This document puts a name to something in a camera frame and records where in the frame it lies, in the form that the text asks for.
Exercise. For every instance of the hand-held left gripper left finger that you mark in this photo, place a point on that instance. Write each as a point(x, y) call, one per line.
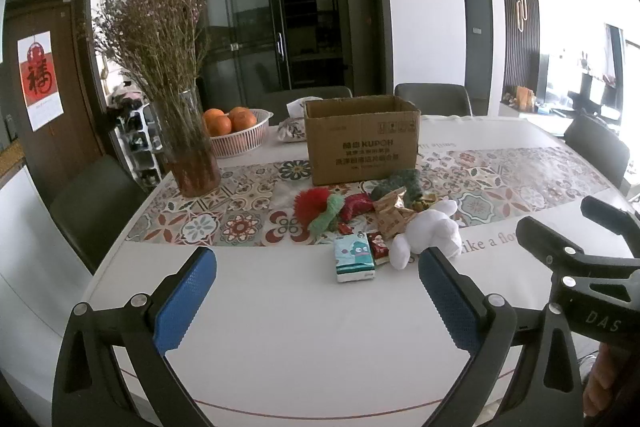
point(185, 302)

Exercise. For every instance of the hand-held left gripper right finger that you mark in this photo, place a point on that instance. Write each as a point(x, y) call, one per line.
point(450, 302)

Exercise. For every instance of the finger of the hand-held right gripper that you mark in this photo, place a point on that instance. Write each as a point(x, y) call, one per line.
point(610, 214)
point(545, 242)

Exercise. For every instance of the white plush toy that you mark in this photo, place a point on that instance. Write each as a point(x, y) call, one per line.
point(430, 232)

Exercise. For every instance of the red snack packet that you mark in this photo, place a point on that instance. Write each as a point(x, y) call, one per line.
point(378, 249)

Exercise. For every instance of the brown snack packet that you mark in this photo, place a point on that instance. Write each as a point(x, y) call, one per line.
point(395, 223)

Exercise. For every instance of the teal tissue pack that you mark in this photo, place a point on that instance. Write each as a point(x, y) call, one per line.
point(354, 259)

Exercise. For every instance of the olive green item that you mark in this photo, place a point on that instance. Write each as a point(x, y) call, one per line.
point(390, 201)

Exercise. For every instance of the dark green fuzzy plush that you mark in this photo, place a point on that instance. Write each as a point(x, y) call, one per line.
point(400, 182)

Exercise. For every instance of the dark red soft pouch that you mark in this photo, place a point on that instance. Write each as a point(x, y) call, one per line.
point(357, 205)

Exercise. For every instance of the light green fuzzy plush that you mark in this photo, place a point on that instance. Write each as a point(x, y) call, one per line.
point(325, 219)

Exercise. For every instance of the red fluffy ball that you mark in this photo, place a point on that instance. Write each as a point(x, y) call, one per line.
point(310, 207)

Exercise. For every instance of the brown cardboard box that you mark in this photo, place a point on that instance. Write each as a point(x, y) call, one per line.
point(360, 147)

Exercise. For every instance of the person's right hand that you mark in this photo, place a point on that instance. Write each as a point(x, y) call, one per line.
point(607, 382)

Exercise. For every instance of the dark green dining chair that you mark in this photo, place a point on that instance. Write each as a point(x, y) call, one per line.
point(280, 99)
point(95, 207)
point(435, 99)
point(597, 147)

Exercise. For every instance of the white patterned tablecloth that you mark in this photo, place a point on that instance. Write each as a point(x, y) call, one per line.
point(300, 347)

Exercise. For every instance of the white sideboard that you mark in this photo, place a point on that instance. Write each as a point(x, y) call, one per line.
point(530, 117)

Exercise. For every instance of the glass vase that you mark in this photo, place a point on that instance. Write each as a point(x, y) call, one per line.
point(195, 172)

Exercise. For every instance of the orange box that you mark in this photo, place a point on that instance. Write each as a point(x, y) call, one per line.
point(525, 98)

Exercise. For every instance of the white shoe rack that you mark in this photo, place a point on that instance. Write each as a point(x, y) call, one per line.
point(140, 147)

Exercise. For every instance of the white plastic fruit basket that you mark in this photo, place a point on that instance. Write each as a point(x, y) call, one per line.
point(240, 143)

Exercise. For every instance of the orange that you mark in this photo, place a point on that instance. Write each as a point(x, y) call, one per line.
point(237, 109)
point(243, 120)
point(214, 113)
point(221, 125)

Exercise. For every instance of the floral fabric tissue box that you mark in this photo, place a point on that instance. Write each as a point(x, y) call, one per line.
point(292, 129)

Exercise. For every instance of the dark grey door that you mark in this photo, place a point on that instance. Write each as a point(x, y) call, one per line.
point(477, 47)

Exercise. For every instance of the brown wooden door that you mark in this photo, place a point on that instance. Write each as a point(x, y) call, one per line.
point(75, 82)

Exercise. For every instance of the dried flower bouquet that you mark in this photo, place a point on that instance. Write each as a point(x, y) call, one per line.
point(155, 32)

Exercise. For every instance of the black glass sliding door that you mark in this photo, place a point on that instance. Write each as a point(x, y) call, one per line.
point(310, 7)

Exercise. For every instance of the gold wall ornament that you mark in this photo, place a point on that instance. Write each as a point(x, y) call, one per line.
point(521, 9)

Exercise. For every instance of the red and white wall calendar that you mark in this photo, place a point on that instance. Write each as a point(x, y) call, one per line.
point(40, 82)

